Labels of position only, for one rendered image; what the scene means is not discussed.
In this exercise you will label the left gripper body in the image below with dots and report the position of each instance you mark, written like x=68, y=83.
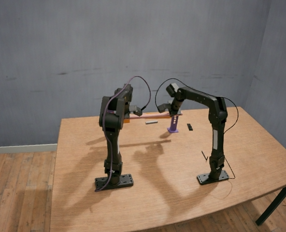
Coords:
x=132, y=108

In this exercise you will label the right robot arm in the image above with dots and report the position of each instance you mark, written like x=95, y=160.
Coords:
x=217, y=118

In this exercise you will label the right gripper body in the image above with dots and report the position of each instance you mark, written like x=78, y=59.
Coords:
x=173, y=110

